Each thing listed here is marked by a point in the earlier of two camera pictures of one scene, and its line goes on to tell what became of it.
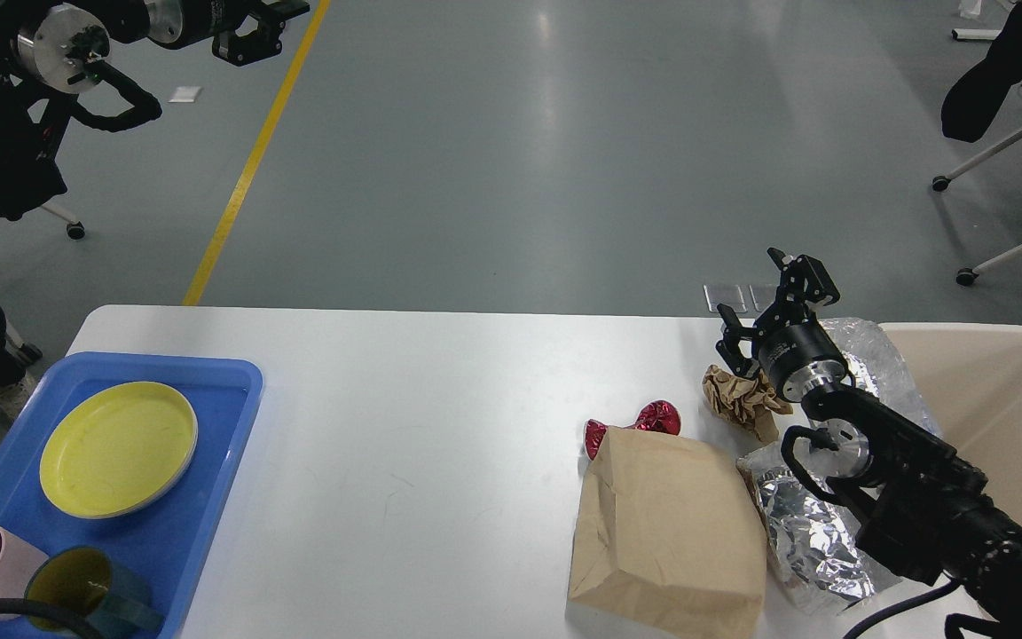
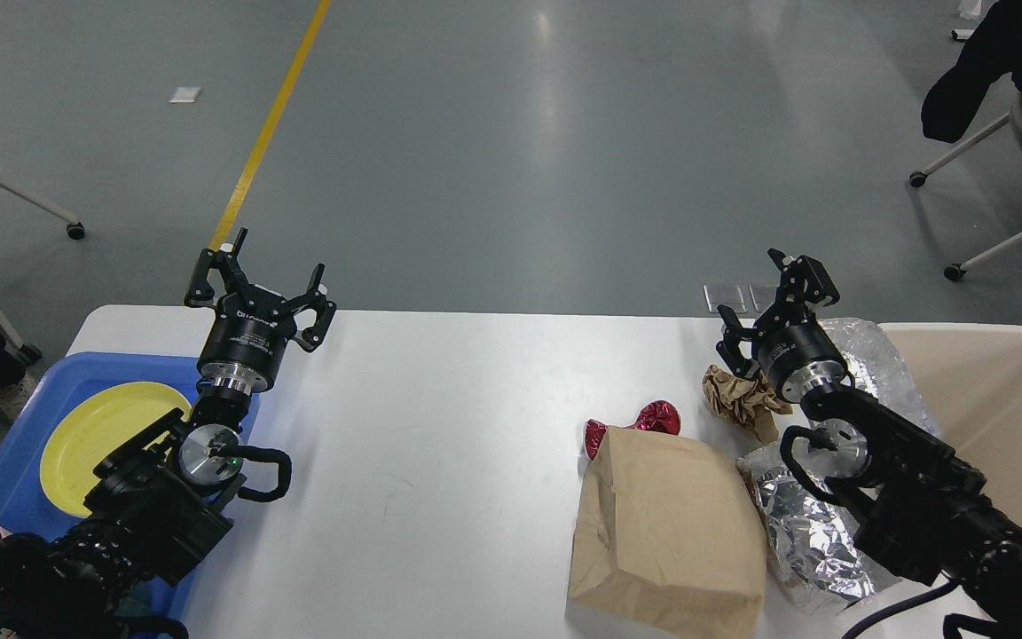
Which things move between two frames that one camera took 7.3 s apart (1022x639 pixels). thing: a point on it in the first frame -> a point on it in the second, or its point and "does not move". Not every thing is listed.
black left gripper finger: [253, 38] -> [200, 291]
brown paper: [748, 404] does not move
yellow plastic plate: [118, 449] does not move
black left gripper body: [179, 23] -> [247, 335]
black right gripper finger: [805, 280] does not move
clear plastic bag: [874, 360] does not move
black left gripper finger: [277, 11] -> [311, 337]
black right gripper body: [799, 358] does not move
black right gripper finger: [728, 345] does not move
